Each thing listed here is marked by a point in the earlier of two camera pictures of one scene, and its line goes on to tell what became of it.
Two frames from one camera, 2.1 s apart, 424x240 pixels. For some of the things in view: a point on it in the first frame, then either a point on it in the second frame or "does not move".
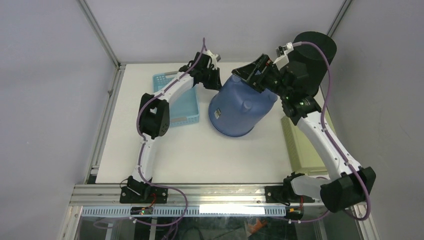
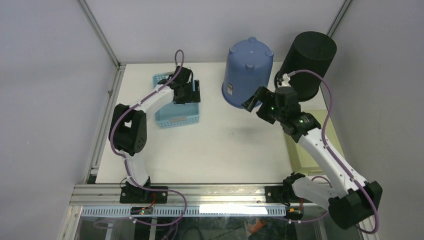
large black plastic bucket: (314, 59) does not move
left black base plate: (131, 195) does not move
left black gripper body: (210, 77) -> (189, 96)
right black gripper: (247, 73) -> (263, 95)
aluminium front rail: (218, 195) does not move
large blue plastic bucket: (238, 107) -> (248, 68)
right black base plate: (285, 194) does not move
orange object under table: (254, 228) does not move
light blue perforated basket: (185, 108) does not move
